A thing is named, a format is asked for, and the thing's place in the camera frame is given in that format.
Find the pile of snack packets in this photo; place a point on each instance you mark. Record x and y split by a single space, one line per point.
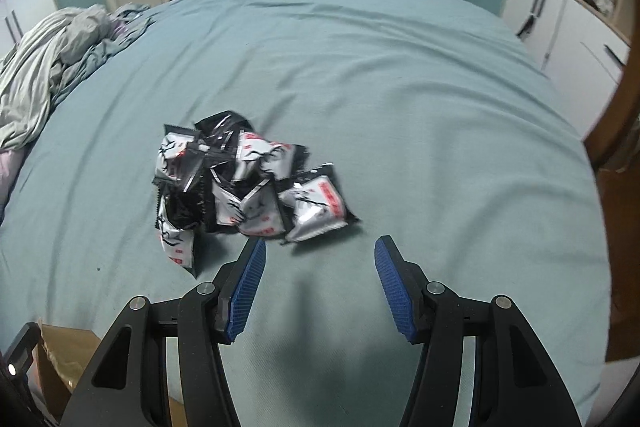
250 207

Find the white cabinet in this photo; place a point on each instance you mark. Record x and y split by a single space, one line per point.
565 37

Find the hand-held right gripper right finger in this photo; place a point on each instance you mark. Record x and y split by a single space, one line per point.
392 289

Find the teal bed sheet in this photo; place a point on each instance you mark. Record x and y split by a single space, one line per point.
425 132

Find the crumpled grey duvet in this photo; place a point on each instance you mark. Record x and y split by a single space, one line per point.
40 67

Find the pink blanket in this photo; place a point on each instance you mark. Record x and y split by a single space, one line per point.
7 177

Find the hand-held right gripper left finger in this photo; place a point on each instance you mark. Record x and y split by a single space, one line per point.
246 292

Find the brown wooden chair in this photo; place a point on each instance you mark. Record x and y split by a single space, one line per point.
620 207

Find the cardboard box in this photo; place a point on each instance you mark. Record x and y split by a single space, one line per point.
65 357

